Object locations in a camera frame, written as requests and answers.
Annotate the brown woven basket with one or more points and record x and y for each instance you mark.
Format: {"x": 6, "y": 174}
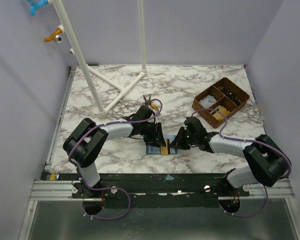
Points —
{"x": 222, "y": 100}

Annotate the gold striped credit card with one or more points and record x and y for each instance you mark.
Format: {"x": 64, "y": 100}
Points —
{"x": 166, "y": 150}

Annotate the white PVC pipe frame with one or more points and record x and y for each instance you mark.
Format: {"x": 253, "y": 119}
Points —
{"x": 100, "y": 32}

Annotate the orange brass tap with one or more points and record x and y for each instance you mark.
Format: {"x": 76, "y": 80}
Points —
{"x": 56, "y": 35}

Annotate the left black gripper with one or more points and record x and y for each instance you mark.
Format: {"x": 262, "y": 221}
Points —
{"x": 157, "y": 138}

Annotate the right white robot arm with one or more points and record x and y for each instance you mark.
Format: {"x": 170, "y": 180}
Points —
{"x": 266, "y": 163}

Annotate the white packets in basket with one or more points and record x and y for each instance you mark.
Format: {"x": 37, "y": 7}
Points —
{"x": 208, "y": 101}

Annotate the aluminium extrusion rail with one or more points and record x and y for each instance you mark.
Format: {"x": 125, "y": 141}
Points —
{"x": 62, "y": 191}

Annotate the black item in basket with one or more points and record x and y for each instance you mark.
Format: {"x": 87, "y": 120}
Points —
{"x": 230, "y": 95}

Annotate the yellow handled pliers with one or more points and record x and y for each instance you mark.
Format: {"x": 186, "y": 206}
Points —
{"x": 148, "y": 102}

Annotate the gold VIP credit card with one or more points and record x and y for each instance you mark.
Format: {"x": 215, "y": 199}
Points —
{"x": 219, "y": 112}

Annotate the blue card holder wallet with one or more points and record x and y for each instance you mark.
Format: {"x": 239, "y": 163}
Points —
{"x": 155, "y": 150}

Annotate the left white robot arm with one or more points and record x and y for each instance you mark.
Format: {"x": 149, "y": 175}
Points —
{"x": 86, "y": 141}

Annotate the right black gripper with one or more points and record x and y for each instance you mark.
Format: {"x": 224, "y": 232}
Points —
{"x": 184, "y": 139}

